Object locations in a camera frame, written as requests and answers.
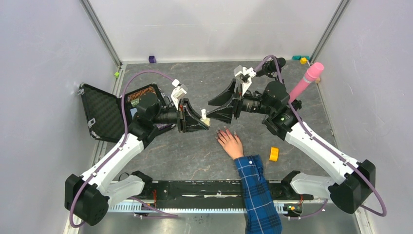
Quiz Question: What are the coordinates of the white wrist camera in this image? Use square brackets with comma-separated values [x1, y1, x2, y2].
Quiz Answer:
[234, 65, 256, 96]
[171, 79, 188, 109]

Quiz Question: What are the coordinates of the teal block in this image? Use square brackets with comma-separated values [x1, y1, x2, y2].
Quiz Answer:
[292, 55, 310, 60]

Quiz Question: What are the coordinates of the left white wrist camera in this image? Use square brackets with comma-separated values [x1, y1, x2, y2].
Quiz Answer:
[171, 79, 188, 109]

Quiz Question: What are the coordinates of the small nail polish bottle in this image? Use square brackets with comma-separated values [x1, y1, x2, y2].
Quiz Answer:
[201, 109, 210, 127]

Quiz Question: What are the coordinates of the black poker chip case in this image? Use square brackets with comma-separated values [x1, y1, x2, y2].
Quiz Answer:
[78, 83, 167, 143]

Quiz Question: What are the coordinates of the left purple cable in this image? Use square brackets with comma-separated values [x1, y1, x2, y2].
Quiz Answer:
[69, 70, 180, 229]

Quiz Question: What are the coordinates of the pink foam cylinder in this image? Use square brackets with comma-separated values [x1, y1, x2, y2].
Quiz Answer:
[289, 62, 324, 102]

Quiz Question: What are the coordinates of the purple cube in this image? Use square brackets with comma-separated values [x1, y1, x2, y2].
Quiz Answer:
[148, 55, 157, 63]

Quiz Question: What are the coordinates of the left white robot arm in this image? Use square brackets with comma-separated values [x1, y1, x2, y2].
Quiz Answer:
[64, 93, 210, 228]

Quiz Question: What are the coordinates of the black microphone on tripod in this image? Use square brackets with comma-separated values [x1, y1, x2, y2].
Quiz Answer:
[256, 57, 286, 83]

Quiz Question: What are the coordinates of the person hand with painted nails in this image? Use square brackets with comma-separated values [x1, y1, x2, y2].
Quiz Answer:
[216, 128, 244, 160]

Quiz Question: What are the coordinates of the purple cable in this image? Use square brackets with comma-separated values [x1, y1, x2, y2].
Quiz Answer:
[69, 70, 180, 229]
[253, 54, 387, 220]

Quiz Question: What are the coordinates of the yellow block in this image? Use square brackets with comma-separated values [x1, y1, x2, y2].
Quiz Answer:
[269, 147, 279, 162]

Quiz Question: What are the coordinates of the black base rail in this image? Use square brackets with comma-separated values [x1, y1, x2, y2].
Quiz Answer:
[119, 179, 314, 211]

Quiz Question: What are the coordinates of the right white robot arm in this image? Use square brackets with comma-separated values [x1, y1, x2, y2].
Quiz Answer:
[207, 79, 376, 214]

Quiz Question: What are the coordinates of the blue plaid sleeve forearm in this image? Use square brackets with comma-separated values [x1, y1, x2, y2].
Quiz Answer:
[234, 155, 282, 234]

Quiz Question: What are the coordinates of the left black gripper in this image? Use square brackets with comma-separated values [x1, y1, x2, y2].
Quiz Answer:
[151, 98, 208, 133]

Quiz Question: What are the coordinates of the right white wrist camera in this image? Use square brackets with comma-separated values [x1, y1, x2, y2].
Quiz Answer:
[234, 65, 256, 96]

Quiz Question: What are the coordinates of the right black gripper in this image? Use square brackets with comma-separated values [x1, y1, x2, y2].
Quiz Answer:
[206, 78, 274, 124]

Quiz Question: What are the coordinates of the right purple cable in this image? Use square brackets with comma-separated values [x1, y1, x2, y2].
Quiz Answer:
[253, 54, 387, 220]

